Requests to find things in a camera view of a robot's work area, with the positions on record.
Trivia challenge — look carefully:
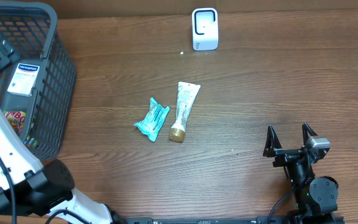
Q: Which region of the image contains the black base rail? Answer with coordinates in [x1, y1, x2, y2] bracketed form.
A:
[126, 216, 345, 224]

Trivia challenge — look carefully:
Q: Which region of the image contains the white tube with gold cap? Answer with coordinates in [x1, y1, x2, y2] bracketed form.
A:
[169, 82, 201, 142]

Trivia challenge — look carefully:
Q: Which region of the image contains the white barcode scanner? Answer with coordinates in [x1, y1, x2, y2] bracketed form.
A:
[191, 7, 219, 51]

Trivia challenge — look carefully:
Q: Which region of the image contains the grey plastic shopping basket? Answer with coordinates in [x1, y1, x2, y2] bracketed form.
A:
[0, 1, 76, 161]

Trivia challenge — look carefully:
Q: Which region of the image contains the colourful Haribo candy bag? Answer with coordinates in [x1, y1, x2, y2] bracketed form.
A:
[3, 111, 26, 135]

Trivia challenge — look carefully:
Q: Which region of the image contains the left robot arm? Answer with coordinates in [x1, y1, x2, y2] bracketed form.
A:
[0, 109, 125, 224]

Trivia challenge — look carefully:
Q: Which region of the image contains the white Hansaplast plaster box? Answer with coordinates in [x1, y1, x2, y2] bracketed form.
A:
[7, 63, 40, 96]

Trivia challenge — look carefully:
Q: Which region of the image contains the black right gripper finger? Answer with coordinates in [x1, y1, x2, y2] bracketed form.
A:
[302, 123, 317, 146]
[263, 125, 282, 156]

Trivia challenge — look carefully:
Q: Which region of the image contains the teal tissue packet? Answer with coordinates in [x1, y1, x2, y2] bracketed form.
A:
[134, 97, 170, 142]

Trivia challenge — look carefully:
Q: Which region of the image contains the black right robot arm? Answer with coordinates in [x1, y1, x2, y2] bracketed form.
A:
[260, 123, 344, 224]

